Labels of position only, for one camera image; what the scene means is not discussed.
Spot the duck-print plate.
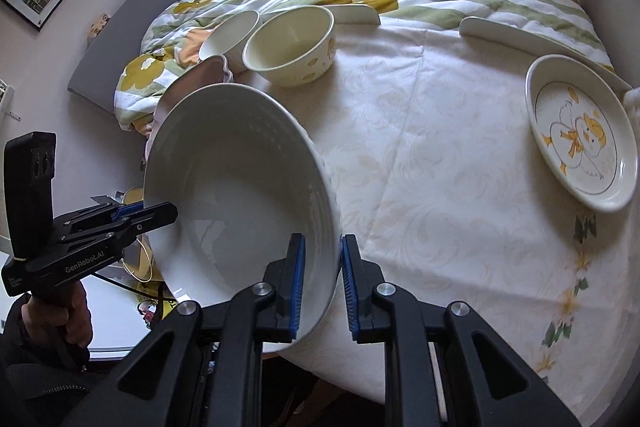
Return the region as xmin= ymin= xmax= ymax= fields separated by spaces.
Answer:
xmin=525 ymin=55 xmax=638 ymax=212

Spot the person's left forearm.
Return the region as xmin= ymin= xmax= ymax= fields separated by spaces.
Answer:
xmin=0 ymin=294 xmax=108 ymax=427

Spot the white side table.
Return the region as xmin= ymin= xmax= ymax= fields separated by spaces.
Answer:
xmin=82 ymin=269 xmax=173 ymax=360

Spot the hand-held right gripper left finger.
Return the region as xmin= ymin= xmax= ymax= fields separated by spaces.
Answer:
xmin=65 ymin=234 xmax=307 ymax=427

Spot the cream duck-print bowl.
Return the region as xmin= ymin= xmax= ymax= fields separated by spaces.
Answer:
xmin=242 ymin=5 xmax=337 ymax=88

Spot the large white bowl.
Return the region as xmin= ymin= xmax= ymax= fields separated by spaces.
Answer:
xmin=143 ymin=85 xmax=343 ymax=354

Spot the brown plate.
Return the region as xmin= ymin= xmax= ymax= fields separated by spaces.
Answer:
xmin=155 ymin=55 xmax=235 ymax=135

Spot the long white curved rail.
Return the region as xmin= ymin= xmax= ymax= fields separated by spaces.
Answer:
xmin=459 ymin=17 xmax=633 ymax=94

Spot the yellow cloth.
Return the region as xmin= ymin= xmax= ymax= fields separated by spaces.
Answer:
xmin=122 ymin=187 xmax=168 ymax=285

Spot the person's left hand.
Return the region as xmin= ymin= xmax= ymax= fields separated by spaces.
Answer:
xmin=20 ymin=279 xmax=94 ymax=350

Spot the white patterned tablecloth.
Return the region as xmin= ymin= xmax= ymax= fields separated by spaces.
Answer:
xmin=150 ymin=14 xmax=640 ymax=423

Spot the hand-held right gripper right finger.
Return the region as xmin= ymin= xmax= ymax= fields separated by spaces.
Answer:
xmin=340 ymin=234 xmax=581 ymax=427

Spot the grey padded headboard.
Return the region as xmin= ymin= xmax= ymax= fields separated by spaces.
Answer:
xmin=67 ymin=0 xmax=226 ymax=118

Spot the small plain white bowl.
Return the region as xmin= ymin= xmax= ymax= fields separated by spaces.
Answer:
xmin=198 ymin=11 xmax=262 ymax=75

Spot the thin black cable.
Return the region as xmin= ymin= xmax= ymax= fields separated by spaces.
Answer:
xmin=90 ymin=269 xmax=168 ymax=305

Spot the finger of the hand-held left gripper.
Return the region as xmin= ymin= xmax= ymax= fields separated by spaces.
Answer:
xmin=47 ymin=202 xmax=178 ymax=259
xmin=75 ymin=200 xmax=147 ymax=228

